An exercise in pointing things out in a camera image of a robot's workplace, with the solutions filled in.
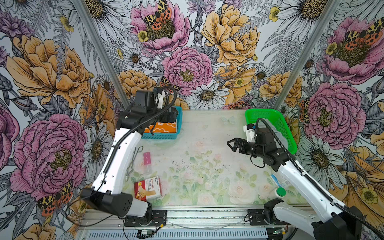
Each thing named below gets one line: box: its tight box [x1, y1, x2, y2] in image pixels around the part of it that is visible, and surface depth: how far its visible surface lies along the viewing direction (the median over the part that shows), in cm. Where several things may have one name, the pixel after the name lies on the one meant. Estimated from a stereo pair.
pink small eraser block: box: [143, 152, 152, 165], surface depth 96 cm
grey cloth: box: [265, 118, 289, 150], surface depth 101 cm
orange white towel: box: [144, 122, 177, 134], surface depth 108 cm
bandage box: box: [134, 176, 163, 202], surface depth 81 cm
